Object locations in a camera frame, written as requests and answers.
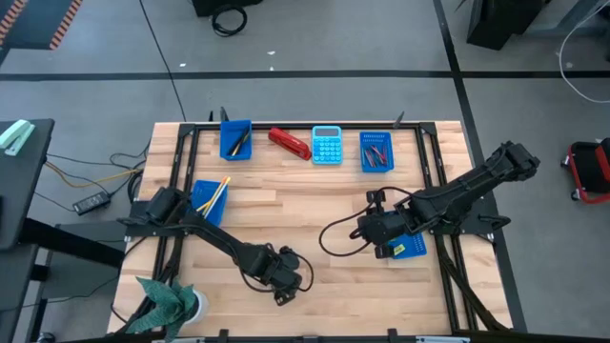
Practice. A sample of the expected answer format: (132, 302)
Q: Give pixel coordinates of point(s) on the mint green stapler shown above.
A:
(16, 135)

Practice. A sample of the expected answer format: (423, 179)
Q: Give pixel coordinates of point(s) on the orange striped black mat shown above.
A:
(35, 21)

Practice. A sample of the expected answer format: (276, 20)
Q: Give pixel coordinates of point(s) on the blue slotted plastic bin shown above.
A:
(202, 193)
(413, 248)
(376, 138)
(226, 143)

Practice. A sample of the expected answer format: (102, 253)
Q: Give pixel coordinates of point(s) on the black aluminium rig frame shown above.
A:
(295, 125)

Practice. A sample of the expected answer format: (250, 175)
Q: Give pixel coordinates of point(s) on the grey crayon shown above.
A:
(375, 156)
(380, 159)

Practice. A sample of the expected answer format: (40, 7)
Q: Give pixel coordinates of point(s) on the yellow pen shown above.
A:
(240, 144)

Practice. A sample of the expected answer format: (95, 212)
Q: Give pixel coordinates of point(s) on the red black rolling stool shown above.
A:
(588, 167)

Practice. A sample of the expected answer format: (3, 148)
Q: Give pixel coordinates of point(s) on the yellow-green eraser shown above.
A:
(398, 249)

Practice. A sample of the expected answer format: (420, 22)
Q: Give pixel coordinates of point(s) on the black cabinet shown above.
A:
(500, 21)

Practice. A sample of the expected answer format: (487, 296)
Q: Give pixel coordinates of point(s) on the black equipment box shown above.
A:
(224, 6)

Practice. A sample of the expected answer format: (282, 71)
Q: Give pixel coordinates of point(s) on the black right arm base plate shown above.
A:
(486, 221)

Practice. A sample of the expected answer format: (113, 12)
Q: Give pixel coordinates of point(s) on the white plant pot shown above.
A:
(200, 305)

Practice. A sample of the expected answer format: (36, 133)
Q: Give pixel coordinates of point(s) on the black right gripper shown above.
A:
(383, 227)

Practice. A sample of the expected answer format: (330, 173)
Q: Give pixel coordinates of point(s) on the light blue calculator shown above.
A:
(327, 147)

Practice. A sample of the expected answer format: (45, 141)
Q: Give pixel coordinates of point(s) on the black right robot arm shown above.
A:
(467, 190)

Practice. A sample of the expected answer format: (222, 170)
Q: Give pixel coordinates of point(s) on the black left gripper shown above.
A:
(281, 276)

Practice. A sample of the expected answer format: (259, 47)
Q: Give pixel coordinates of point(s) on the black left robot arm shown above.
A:
(214, 238)

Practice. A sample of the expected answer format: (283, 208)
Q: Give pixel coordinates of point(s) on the green leafy plant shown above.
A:
(162, 305)

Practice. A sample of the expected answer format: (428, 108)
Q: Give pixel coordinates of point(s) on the yellow pencil with orange eraser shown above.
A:
(214, 193)
(218, 193)

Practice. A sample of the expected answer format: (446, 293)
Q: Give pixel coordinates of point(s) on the black side table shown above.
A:
(24, 200)

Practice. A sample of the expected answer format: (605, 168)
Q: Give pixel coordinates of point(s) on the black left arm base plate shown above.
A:
(138, 229)

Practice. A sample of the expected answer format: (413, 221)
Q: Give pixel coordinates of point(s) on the red stapler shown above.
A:
(288, 142)

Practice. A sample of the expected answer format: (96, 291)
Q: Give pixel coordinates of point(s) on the grey metal table frame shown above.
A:
(567, 29)

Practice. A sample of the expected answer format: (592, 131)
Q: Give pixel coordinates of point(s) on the black power adapter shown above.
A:
(91, 203)

